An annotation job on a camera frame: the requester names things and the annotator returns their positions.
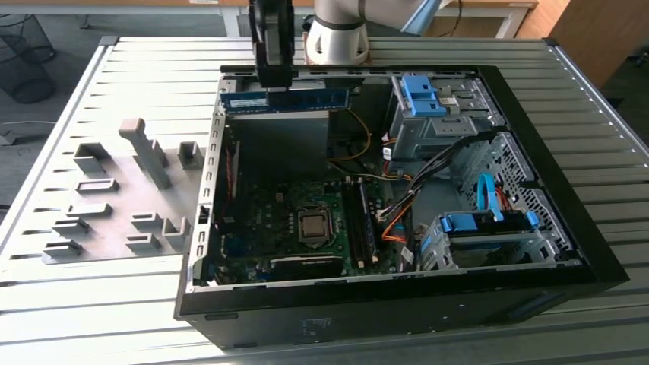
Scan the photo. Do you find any white desk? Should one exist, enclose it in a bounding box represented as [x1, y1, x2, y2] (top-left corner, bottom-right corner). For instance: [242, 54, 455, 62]
[220, 0, 539, 39]

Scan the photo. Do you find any brown wooden panel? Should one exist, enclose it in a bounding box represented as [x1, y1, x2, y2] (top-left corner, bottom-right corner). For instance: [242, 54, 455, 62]
[515, 0, 572, 39]

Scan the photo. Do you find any black open PC case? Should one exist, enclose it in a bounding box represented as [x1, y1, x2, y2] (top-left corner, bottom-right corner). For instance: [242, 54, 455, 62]
[172, 64, 631, 351]

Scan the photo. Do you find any black mesh waste basket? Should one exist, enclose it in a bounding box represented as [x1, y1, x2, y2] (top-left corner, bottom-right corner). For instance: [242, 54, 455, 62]
[0, 15, 58, 104]

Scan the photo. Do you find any blue disk carrier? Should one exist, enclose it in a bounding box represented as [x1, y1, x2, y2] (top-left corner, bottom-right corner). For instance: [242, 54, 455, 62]
[399, 75, 451, 117]

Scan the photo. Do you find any black graphics card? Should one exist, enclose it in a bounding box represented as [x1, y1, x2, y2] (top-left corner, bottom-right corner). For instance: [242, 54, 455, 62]
[268, 253, 347, 281]

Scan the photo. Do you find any grey desk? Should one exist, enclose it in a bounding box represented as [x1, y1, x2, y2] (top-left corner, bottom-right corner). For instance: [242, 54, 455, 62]
[0, 0, 224, 30]

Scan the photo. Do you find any grey metal disk bay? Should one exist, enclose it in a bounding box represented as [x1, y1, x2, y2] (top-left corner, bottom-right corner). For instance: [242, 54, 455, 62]
[419, 211, 563, 271]

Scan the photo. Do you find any thin orange wire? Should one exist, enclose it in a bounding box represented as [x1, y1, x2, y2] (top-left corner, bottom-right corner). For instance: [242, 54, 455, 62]
[330, 110, 375, 170]

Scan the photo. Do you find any pale grey floor stand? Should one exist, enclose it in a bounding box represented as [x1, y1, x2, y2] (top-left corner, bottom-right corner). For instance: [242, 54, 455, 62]
[0, 119, 58, 148]

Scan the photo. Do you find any thick orange wire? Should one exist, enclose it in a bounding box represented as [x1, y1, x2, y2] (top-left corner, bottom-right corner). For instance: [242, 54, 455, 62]
[380, 215, 408, 243]

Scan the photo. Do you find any wooden cabinet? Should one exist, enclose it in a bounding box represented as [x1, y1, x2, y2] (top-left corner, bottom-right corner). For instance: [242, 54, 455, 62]
[547, 0, 649, 89]

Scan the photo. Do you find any blue RAM stick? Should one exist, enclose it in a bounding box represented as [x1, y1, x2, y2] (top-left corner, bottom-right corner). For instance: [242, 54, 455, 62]
[220, 87, 352, 114]

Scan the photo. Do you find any hard disk in blue carrier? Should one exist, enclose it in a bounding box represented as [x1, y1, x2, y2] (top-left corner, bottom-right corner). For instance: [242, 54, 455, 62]
[438, 210, 540, 233]

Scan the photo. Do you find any CPU socket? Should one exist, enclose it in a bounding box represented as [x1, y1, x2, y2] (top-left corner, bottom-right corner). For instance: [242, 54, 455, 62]
[295, 205, 336, 246]

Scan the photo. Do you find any silver CPU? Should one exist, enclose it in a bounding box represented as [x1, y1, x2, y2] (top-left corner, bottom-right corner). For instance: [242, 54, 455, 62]
[303, 215, 328, 236]

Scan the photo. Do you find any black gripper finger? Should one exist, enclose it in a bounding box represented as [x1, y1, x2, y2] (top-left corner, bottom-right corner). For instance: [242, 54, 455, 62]
[255, 41, 298, 112]

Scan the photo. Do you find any green motherboard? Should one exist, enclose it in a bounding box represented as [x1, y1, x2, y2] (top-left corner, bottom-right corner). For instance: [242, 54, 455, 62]
[211, 173, 412, 286]

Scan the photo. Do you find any multicolour wire bundle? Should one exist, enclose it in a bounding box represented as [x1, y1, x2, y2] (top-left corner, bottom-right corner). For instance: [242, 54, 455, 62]
[378, 188, 423, 224]

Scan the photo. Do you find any grey power supply unit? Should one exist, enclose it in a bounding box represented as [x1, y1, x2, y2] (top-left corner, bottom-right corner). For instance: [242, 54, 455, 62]
[227, 81, 332, 179]

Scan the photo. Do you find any blue flat wire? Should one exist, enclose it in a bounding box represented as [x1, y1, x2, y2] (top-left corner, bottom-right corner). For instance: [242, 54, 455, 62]
[476, 173, 507, 222]

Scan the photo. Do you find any grey parts rack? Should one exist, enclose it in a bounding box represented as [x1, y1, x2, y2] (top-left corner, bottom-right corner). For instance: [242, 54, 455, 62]
[41, 117, 207, 265]

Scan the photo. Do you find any grey metal drive cage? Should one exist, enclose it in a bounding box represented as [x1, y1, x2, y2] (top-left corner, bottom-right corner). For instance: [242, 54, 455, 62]
[388, 75, 507, 161]

